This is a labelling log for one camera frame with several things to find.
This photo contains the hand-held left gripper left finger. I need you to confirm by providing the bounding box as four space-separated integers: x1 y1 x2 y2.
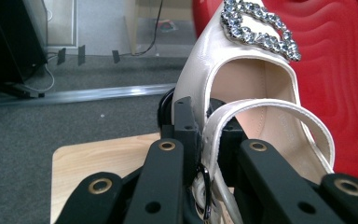
159 96 200 188

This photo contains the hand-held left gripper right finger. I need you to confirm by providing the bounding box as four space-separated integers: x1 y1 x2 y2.
209 97 249 188

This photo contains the white rhinestone high-heel shoe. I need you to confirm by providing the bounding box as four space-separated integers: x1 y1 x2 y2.
171 0 337 224

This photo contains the red and black shoe rack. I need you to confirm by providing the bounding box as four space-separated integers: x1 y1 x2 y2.
192 0 358 189

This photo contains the thin black hanging cable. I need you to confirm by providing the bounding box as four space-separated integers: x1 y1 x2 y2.
117 0 164 58

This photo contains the metal floor rail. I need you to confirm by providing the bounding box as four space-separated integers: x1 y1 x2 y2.
0 83 179 107

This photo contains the white floor cable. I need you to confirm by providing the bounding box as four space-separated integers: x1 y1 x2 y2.
21 54 56 94

